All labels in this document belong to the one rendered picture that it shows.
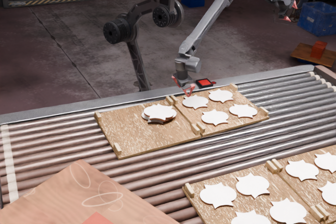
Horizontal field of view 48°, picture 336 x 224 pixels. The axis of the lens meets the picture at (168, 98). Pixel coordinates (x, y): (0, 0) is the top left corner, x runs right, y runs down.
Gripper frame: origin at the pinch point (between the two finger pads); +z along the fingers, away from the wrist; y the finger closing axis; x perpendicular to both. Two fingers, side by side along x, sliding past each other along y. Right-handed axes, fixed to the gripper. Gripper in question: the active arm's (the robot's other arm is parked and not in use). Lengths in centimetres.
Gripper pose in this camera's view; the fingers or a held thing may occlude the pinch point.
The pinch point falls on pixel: (184, 90)
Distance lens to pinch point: 195.4
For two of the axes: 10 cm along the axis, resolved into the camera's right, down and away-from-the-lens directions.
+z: 1.3, 7.7, 6.2
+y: -4.2, -5.3, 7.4
